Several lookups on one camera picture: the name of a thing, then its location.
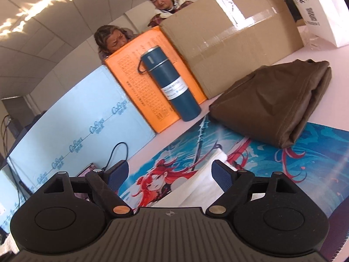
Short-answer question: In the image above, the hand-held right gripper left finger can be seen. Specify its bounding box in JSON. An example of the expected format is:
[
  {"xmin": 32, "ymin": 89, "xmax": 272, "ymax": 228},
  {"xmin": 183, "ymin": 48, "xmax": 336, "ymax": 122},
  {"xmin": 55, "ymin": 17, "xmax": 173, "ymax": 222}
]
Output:
[{"xmin": 38, "ymin": 160, "xmax": 133, "ymax": 219}]

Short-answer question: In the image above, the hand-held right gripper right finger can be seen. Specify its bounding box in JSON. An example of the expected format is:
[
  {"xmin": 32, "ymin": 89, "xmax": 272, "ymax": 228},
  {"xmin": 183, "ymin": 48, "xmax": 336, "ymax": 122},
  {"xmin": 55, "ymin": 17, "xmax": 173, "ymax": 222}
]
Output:
[{"xmin": 206, "ymin": 160, "xmax": 308, "ymax": 219}]

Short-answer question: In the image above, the cream white garment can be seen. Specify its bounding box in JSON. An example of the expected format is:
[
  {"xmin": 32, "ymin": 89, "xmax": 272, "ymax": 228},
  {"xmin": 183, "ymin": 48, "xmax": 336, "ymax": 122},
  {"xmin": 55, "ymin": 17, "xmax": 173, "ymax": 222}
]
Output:
[{"xmin": 170, "ymin": 149, "xmax": 238, "ymax": 208}]

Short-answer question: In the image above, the smartphone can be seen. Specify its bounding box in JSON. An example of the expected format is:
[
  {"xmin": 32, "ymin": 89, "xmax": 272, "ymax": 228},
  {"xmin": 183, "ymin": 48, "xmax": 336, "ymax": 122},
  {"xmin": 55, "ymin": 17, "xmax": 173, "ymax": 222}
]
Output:
[{"xmin": 76, "ymin": 163, "xmax": 96, "ymax": 178}]

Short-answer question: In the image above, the light blue cardboard box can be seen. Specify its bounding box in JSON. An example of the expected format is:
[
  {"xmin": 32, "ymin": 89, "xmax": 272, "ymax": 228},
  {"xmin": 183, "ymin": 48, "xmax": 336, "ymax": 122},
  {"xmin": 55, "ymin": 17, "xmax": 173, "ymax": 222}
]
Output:
[
  {"xmin": 6, "ymin": 65, "xmax": 157, "ymax": 197},
  {"xmin": 0, "ymin": 165, "xmax": 31, "ymax": 235}
]

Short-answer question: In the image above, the printed desk mat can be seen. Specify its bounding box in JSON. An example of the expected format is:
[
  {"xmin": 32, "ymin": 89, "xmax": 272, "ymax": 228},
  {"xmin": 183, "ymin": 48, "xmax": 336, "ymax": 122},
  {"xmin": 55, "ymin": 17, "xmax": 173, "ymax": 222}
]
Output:
[{"xmin": 117, "ymin": 115, "xmax": 349, "ymax": 224}]

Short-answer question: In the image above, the orange cardboard box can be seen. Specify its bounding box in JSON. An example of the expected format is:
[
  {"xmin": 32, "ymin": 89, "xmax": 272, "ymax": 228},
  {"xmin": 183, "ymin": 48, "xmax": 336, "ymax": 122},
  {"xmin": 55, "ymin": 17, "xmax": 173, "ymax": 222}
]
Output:
[{"xmin": 104, "ymin": 25, "xmax": 208, "ymax": 134}]

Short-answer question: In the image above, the folded brown garment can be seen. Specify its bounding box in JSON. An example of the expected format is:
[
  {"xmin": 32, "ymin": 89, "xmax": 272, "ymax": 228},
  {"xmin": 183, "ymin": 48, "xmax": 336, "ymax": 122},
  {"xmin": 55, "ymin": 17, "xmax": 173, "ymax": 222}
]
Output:
[{"xmin": 209, "ymin": 59, "xmax": 332, "ymax": 149}]

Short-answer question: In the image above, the dark blue thermos bottle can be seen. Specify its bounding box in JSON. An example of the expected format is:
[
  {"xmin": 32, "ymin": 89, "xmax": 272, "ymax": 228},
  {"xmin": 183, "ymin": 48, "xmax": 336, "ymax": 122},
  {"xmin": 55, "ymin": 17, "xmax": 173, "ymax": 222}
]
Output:
[{"xmin": 138, "ymin": 46, "xmax": 202, "ymax": 122}]

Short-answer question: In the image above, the brown cardboard box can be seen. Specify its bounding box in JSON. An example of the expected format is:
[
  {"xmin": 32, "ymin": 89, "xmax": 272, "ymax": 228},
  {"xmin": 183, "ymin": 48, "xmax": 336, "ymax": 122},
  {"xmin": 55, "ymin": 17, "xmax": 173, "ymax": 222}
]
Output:
[{"xmin": 159, "ymin": 0, "xmax": 304, "ymax": 100}]

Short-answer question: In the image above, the white paper bag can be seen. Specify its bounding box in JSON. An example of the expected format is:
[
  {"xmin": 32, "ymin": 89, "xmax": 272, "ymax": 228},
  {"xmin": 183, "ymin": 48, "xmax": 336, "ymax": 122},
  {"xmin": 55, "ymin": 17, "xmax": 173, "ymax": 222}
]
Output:
[{"xmin": 278, "ymin": 0, "xmax": 349, "ymax": 48}]

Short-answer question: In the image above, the black phone charging cable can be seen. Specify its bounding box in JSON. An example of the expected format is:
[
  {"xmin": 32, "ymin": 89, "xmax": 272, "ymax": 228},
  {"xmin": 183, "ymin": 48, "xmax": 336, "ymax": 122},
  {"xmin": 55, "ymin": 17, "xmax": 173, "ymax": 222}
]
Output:
[{"xmin": 101, "ymin": 142, "xmax": 129, "ymax": 171}]

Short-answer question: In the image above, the black hanging cable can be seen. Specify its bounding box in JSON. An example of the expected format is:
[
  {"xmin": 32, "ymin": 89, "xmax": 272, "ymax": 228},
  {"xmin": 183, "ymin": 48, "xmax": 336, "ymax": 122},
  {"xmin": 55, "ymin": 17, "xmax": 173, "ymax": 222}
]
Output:
[{"xmin": 0, "ymin": 115, "xmax": 14, "ymax": 156}]

